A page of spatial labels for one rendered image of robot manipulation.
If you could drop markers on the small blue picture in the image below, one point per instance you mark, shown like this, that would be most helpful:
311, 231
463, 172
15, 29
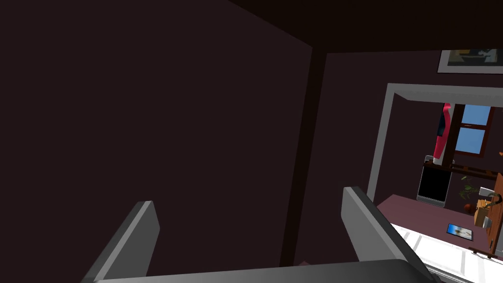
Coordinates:
459, 231

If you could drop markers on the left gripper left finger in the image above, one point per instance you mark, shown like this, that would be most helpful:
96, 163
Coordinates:
125, 243

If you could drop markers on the brown framed window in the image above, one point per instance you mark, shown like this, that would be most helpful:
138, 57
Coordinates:
471, 131

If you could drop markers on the green potted plant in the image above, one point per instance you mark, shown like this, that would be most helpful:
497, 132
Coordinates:
467, 190

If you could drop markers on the black screen grey frame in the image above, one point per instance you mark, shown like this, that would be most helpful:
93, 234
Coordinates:
433, 184

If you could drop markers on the brown wooden furniture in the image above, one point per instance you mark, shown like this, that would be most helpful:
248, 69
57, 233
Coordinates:
494, 214

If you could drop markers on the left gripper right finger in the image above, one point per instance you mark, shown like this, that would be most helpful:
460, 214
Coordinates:
369, 228

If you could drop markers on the framed wall picture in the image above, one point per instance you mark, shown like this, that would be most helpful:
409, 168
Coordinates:
469, 61

